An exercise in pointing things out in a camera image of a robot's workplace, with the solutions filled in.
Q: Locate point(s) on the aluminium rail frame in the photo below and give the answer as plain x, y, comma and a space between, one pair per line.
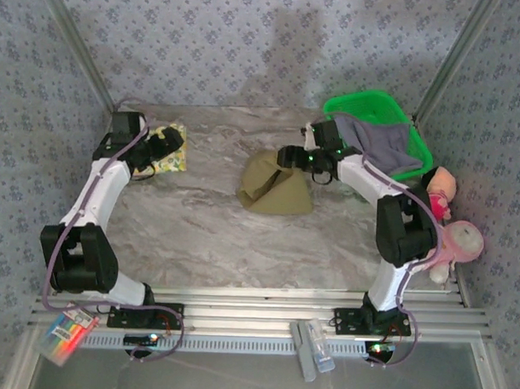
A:
260, 305

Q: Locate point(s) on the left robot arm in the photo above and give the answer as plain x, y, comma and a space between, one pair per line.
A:
78, 256

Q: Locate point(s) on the rainbow marker pack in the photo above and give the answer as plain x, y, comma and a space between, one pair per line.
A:
67, 335

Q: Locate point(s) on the grey plastic clamp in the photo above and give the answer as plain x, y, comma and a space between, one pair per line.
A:
306, 367

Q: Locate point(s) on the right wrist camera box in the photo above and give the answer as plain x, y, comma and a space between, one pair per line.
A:
309, 136

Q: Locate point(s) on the circuit board with lights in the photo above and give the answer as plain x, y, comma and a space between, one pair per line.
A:
140, 338
380, 347

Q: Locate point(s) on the green plastic basket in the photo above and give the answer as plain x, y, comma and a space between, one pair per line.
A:
374, 104

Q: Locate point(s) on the olive skirt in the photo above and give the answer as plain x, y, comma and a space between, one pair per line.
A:
277, 195

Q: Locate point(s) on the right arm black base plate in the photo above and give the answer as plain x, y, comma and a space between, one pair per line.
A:
349, 330

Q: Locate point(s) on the green yellow leaf print skirt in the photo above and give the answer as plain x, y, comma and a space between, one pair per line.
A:
178, 162

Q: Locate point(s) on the white plush in pink outfit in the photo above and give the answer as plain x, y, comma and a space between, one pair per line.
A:
465, 240

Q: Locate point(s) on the doll in pink striped shirt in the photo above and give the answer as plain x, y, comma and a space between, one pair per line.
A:
442, 184

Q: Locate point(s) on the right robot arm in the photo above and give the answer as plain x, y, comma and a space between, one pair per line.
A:
406, 233

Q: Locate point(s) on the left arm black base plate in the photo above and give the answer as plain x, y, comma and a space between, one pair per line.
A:
177, 311

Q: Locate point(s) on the aluminium corner post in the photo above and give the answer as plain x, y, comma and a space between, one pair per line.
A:
454, 60
80, 47

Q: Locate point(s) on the grey purple skirt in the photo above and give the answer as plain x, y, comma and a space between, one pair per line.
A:
381, 143

